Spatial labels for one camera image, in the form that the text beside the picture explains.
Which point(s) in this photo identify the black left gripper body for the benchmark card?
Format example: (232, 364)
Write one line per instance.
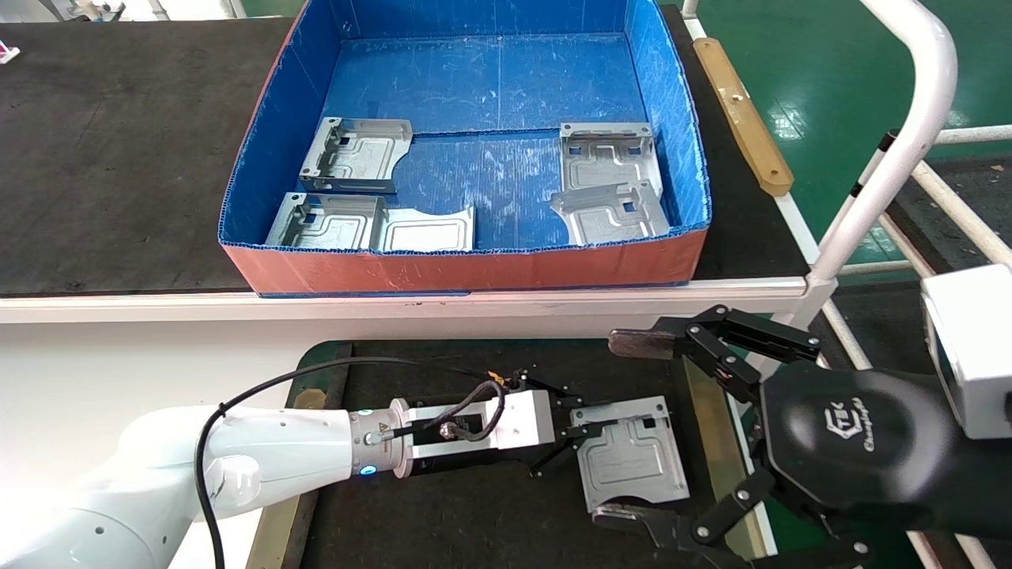
(490, 464)

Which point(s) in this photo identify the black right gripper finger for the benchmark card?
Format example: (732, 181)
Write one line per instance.
(739, 344)
(711, 549)

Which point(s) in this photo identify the blue corrugated plastic box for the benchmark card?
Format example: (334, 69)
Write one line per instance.
(490, 79)

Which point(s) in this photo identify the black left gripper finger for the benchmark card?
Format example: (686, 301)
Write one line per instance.
(585, 431)
(563, 392)

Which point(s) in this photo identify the green underlay mat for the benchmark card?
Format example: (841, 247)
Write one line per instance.
(316, 354)

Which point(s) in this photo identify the white tube rack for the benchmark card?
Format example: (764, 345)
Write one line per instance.
(972, 133)

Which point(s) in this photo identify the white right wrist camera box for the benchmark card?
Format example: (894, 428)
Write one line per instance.
(972, 348)

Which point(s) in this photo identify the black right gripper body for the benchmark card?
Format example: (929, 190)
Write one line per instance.
(854, 442)

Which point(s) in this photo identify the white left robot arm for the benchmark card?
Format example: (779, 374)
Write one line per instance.
(261, 450)

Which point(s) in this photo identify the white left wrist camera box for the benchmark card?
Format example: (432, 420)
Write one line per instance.
(526, 419)

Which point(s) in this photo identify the small pink white object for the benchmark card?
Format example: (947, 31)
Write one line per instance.
(6, 54)

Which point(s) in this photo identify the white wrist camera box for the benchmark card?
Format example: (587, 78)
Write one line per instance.
(972, 348)
(526, 419)

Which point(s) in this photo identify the large black felt mat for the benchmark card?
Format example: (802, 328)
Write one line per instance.
(118, 118)

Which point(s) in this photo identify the grey white equipment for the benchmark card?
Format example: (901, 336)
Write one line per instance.
(87, 9)

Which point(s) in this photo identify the silver stamped metal bracket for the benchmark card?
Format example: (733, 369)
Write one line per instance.
(613, 217)
(605, 158)
(431, 233)
(632, 458)
(356, 154)
(332, 225)

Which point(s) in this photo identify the black felt work mat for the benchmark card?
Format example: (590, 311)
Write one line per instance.
(474, 521)

